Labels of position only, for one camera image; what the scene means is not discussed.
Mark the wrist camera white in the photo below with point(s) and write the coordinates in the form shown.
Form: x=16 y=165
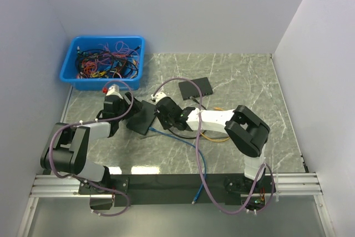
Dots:
x=155 y=98
x=112 y=90

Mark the black network switch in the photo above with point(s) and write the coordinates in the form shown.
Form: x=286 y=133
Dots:
x=188 y=90
x=142 y=121

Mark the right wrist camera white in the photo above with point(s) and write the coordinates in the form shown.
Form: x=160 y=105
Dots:
x=155 y=98

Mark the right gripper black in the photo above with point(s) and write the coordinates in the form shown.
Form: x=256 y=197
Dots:
x=165 y=126

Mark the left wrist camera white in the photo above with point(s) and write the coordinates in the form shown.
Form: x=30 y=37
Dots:
x=112 y=90

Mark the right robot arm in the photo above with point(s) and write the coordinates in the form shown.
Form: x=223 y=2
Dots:
x=247 y=131

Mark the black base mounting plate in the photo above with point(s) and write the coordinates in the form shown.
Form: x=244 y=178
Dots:
x=148 y=189

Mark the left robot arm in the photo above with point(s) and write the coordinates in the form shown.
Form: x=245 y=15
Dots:
x=67 y=147

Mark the aluminium rail frame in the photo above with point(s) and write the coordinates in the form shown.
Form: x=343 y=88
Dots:
x=284 y=203

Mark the blue plastic bin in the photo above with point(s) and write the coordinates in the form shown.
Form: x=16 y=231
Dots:
x=93 y=61

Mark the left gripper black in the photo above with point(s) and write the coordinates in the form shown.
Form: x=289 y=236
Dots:
x=137 y=105

